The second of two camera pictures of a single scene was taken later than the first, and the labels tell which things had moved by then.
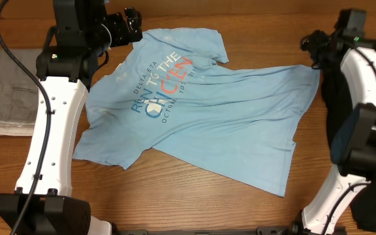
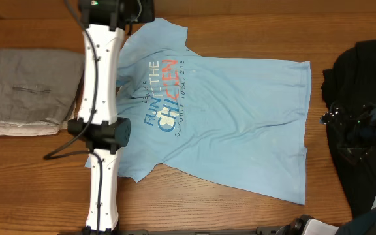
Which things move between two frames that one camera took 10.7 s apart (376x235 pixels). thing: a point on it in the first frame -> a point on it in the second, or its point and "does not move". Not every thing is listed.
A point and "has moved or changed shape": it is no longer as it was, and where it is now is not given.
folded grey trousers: [9, 93] does not move
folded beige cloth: [8, 128] does not move
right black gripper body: [318, 48] -> [358, 136]
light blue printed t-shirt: [162, 89] has moved or changed shape
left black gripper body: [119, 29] -> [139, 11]
